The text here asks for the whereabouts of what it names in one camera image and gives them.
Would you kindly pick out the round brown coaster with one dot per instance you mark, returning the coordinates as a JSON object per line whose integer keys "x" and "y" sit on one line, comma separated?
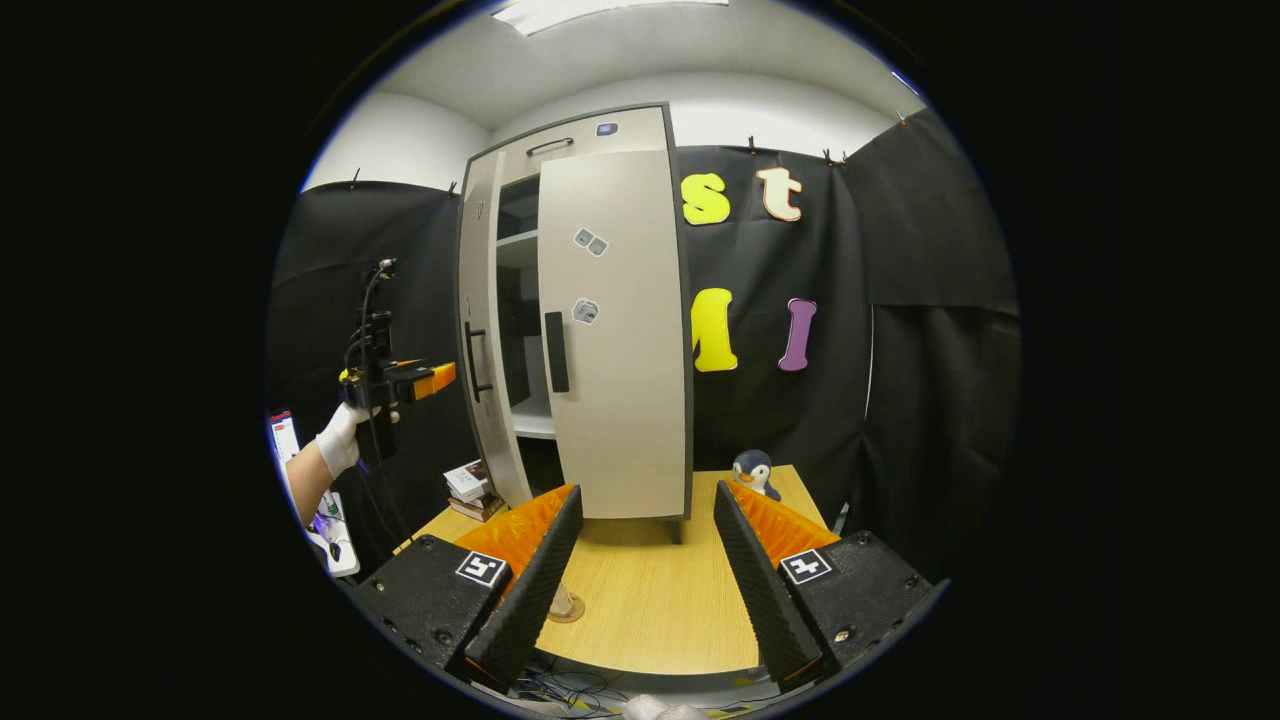
{"x": 570, "y": 615}

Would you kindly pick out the computer monitor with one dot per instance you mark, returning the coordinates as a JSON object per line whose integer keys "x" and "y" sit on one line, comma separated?
{"x": 284, "y": 435}

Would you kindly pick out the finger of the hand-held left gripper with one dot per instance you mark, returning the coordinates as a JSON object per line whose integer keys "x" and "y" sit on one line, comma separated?
{"x": 435, "y": 380}

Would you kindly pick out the black backdrop cloth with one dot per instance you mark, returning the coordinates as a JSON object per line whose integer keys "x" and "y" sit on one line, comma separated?
{"x": 900, "y": 400}

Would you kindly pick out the small ceiling light panel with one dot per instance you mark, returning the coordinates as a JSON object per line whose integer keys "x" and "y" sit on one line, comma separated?
{"x": 906, "y": 83}

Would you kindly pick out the large ceiling light panel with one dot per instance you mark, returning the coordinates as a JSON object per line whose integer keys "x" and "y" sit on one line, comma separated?
{"x": 600, "y": 12}

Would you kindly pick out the white side table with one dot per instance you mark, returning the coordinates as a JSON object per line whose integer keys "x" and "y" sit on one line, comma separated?
{"x": 335, "y": 545}

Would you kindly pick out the stack of books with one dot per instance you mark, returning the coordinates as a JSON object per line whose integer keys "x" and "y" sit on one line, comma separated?
{"x": 470, "y": 490}

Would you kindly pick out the penguin plush toy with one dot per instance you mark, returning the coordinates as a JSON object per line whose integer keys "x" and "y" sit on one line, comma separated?
{"x": 755, "y": 470}

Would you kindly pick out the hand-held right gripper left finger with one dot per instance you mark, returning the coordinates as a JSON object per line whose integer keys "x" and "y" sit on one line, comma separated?
{"x": 535, "y": 580}

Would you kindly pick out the grey cabinet door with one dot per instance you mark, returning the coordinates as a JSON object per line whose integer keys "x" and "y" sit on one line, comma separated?
{"x": 620, "y": 400}
{"x": 490, "y": 450}

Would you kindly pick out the grey wooden cabinet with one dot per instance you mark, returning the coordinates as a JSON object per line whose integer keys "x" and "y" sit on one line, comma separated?
{"x": 530, "y": 415}

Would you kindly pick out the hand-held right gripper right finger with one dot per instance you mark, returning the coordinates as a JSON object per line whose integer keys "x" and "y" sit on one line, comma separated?
{"x": 760, "y": 580}

